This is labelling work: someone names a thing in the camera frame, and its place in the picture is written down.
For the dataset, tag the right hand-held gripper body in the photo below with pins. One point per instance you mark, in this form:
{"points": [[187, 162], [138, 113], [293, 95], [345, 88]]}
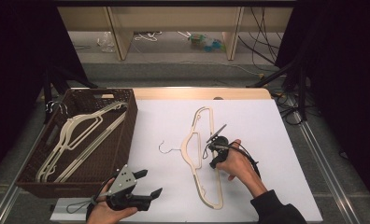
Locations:
{"points": [[220, 143]]}

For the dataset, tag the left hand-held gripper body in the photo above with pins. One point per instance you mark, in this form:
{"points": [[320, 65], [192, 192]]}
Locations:
{"points": [[122, 183]]}

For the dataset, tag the brown woven basket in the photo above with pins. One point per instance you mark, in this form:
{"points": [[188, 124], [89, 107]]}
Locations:
{"points": [[111, 146]]}

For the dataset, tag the cream plastic clothes hanger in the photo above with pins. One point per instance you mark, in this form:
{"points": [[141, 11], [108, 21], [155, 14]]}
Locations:
{"points": [[217, 203], [80, 117], [94, 146]]}

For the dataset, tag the person's right hand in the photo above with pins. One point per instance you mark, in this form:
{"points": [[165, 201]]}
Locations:
{"points": [[240, 165]]}

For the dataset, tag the person's left hand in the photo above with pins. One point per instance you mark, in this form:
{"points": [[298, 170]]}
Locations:
{"points": [[105, 214]]}

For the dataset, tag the white table sheet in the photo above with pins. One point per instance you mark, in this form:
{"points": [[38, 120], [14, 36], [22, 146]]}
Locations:
{"points": [[267, 130]]}

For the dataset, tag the black stand legs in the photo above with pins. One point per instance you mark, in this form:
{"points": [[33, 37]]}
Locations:
{"points": [[302, 93], [48, 93]]}

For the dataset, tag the colourful plastic toys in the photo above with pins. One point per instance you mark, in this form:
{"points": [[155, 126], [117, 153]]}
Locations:
{"points": [[206, 43]]}

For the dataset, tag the beige wooden shelf unit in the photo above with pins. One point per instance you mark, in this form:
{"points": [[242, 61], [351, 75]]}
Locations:
{"points": [[173, 18]]}

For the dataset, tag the clear plastic bag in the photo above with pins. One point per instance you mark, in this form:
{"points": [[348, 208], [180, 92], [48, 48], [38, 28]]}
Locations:
{"points": [[106, 42]]}

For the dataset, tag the metal floor rail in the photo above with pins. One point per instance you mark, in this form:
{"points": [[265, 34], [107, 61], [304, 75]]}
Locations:
{"points": [[8, 193], [326, 168]]}

